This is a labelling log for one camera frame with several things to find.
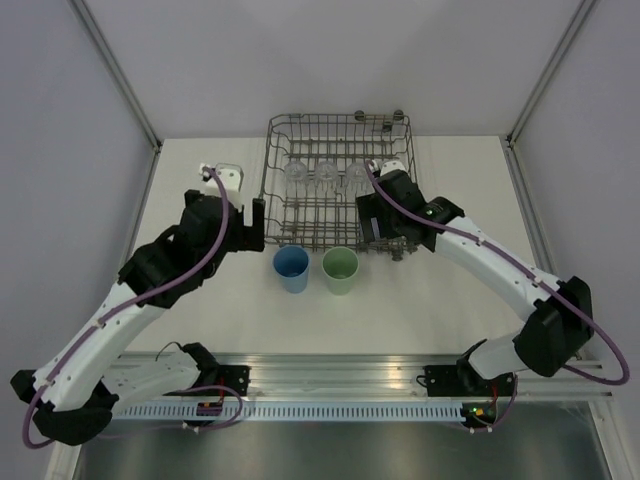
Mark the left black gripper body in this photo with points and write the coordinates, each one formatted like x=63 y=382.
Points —
x=236 y=239

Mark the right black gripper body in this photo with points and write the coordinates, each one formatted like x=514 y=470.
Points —
x=371 y=206

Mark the blue plastic cup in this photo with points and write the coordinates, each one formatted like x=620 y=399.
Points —
x=292 y=264

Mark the clear glass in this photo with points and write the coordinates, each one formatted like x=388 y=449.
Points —
x=326 y=175
x=295 y=172
x=357 y=178

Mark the green plastic cup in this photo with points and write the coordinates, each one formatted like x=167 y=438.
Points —
x=340 y=266

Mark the purple plastic cup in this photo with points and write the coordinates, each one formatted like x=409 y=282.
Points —
x=382 y=228

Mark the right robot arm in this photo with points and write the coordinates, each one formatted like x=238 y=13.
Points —
x=554 y=313

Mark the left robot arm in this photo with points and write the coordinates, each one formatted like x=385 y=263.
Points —
x=74 y=397

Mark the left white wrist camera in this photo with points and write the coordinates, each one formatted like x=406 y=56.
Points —
x=231 y=177

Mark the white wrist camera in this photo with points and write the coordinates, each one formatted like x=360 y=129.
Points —
x=231 y=177
x=381 y=167

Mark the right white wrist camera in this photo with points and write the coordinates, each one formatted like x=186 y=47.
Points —
x=381 y=167

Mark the grey wire dish rack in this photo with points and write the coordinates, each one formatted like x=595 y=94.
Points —
x=316 y=219

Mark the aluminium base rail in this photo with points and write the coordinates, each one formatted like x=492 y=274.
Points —
x=359 y=377

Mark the white slotted cable duct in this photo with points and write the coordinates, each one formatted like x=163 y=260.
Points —
x=297 y=411

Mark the left aluminium frame post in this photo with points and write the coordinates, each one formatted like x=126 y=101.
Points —
x=85 y=16

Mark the aluminium frame post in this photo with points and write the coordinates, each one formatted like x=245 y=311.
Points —
x=85 y=16
x=563 y=46

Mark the right aluminium frame post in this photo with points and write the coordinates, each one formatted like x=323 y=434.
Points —
x=563 y=46

